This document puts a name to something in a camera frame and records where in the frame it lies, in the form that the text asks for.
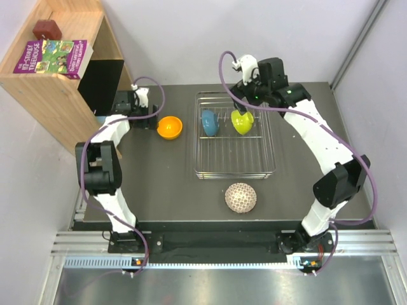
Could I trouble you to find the lime green bowl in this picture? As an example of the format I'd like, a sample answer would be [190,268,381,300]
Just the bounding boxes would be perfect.
[231,110,254,135]

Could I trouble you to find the orange yellow bowl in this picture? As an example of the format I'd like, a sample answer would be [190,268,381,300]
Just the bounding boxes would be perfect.
[156,116,183,140]

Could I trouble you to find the blue bowl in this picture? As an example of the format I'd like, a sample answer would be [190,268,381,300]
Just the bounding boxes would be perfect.
[201,109,219,137]

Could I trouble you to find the patterned beige upturned bowl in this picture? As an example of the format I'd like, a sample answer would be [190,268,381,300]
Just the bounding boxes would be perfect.
[224,182,257,214]

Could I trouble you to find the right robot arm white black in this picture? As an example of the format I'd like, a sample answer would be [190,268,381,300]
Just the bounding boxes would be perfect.
[230,55,370,254]

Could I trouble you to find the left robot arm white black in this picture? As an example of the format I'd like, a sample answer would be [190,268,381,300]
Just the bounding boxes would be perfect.
[75,85,160,253]

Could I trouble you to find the wooden shelf unit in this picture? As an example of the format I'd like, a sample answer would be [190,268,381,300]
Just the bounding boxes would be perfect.
[1,1,123,153]

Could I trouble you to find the purple treehouse book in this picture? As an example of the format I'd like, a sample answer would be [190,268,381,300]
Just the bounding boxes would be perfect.
[13,40,93,79]

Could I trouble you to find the dark red block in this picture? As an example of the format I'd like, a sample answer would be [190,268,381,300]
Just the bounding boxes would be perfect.
[32,20,62,40]

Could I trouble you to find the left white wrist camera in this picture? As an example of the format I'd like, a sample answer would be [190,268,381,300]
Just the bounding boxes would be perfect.
[131,84,149,108]

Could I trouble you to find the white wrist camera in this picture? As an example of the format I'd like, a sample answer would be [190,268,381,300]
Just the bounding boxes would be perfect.
[131,84,149,108]
[232,54,259,86]

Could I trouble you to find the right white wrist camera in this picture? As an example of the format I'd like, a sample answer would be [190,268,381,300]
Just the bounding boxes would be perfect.
[232,54,259,86]

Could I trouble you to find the metal wire dish rack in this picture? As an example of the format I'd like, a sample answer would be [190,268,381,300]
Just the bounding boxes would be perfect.
[194,91,276,179]

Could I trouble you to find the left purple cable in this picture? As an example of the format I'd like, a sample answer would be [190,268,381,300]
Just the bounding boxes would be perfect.
[79,76,166,275]

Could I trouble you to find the purple cable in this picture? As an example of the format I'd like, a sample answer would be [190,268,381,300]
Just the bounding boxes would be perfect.
[219,51,378,276]
[79,76,166,275]

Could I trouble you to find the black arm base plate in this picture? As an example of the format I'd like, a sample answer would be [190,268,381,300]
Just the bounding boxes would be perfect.
[107,220,333,264]

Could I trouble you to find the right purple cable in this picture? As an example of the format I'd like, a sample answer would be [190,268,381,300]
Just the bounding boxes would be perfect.
[219,51,378,276]

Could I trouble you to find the aluminium rail frame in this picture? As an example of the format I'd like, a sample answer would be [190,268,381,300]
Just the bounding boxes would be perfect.
[38,158,407,305]

